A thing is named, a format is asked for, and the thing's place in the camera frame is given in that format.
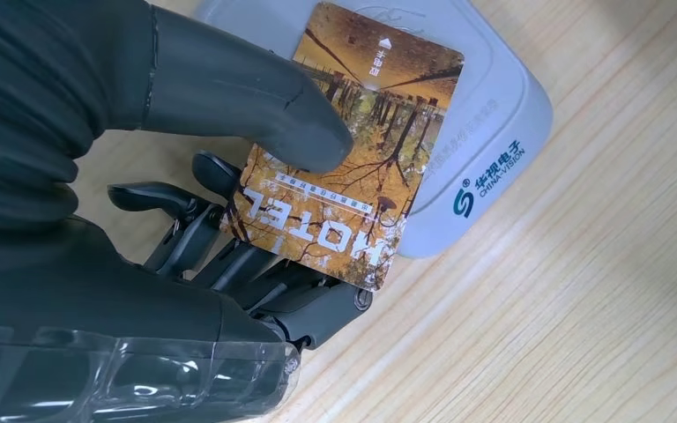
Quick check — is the grey card reader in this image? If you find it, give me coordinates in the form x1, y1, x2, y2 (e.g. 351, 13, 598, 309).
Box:
192, 0, 554, 260

